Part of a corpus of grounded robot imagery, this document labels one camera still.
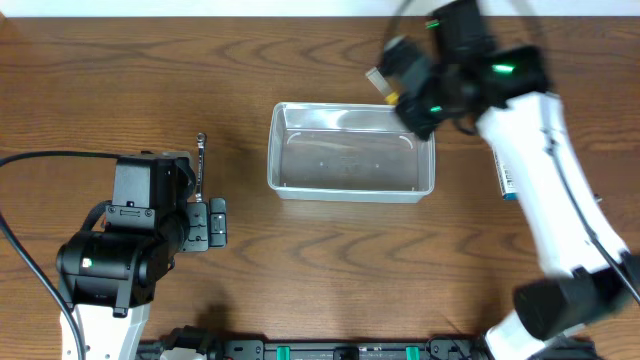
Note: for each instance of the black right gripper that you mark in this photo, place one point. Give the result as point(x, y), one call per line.
point(415, 116)

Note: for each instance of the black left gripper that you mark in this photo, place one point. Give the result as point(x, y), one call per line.
point(197, 226)

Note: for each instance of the black yellow screwdriver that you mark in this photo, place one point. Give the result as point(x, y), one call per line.
point(383, 86)

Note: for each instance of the silver combination wrench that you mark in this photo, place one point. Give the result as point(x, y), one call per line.
point(201, 139)

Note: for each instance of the white teal screwdriver set box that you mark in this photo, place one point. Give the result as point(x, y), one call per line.
point(506, 183)

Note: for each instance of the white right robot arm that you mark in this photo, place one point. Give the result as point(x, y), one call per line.
point(506, 97)

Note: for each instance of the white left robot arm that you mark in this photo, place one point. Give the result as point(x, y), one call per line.
point(110, 268)

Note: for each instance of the clear plastic container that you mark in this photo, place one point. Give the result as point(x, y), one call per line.
point(347, 153)

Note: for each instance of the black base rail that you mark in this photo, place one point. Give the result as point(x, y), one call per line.
point(190, 343)

